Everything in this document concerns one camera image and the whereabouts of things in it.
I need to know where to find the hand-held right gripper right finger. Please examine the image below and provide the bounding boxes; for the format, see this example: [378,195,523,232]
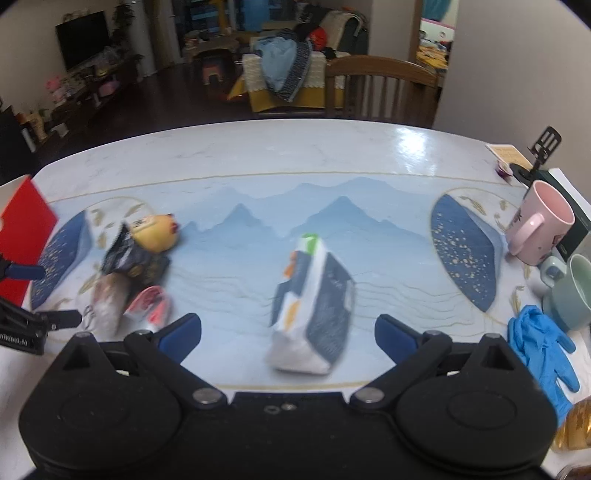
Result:
[349,314,532,410]

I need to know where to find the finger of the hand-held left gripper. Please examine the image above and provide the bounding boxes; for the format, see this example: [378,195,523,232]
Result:
[0,298,83,333]
[0,254,47,282]

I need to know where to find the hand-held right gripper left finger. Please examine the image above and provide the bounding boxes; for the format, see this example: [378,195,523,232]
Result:
[55,313,228,410]

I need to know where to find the red cardboard box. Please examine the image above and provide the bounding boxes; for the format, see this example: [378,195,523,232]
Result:
[0,178,59,308]

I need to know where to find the bag of cotton swabs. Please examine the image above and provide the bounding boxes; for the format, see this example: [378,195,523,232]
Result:
[83,272,135,340]

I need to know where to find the plastic bag with items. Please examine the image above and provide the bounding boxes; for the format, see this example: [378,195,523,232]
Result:
[265,233,358,376]

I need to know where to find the black snack packet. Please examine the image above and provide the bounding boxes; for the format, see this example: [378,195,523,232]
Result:
[100,224,160,280]

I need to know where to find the yellow round bun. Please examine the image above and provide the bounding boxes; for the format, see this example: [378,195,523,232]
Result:
[129,213,182,254]

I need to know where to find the blue rubber gloves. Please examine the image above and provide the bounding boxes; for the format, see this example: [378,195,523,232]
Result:
[508,305,581,428]

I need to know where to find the pink mug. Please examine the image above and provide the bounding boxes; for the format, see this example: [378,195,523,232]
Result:
[505,180,576,267]

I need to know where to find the pale green mug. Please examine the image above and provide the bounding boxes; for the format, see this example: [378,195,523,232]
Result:
[538,254,591,332]

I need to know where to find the dark television cabinet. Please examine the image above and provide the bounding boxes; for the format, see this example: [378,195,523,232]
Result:
[14,55,140,140]

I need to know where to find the clear glass cup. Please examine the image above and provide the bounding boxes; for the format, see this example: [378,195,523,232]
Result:
[551,397,591,451]

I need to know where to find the dark green box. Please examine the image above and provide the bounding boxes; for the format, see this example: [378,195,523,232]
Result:
[531,168,591,260]

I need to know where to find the yellow card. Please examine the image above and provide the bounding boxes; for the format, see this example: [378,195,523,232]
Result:
[486,144,536,169]

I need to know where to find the flat screen television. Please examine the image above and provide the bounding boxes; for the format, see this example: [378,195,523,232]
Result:
[55,10,112,73]

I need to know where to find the black phone stand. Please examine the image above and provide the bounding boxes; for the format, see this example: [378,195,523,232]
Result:
[510,126,563,186]

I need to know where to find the sofa with yellow cover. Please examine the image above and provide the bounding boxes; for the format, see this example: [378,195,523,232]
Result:
[228,4,370,114]

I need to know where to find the white standing air conditioner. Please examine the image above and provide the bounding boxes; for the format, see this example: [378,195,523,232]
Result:
[131,0,156,77]

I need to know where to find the wooden chair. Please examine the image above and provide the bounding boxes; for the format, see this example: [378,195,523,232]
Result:
[325,54,440,128]

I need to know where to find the green houseplant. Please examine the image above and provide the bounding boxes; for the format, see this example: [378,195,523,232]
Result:
[111,2,135,47]

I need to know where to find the blue clothing pile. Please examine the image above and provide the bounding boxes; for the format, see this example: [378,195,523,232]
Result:
[254,36,315,103]

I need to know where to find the small wooden table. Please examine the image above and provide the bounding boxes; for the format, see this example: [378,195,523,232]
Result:
[185,32,241,70]

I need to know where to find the orange keychain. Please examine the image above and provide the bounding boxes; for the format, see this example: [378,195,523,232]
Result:
[124,285,173,331]

